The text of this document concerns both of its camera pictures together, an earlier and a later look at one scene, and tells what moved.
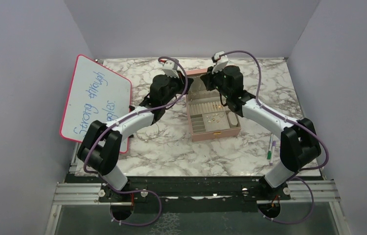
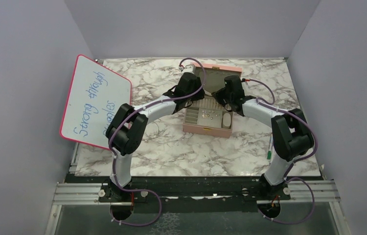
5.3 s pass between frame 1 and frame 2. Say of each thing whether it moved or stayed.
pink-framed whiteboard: stayed
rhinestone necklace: moved
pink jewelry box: moved
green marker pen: stayed
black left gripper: moved
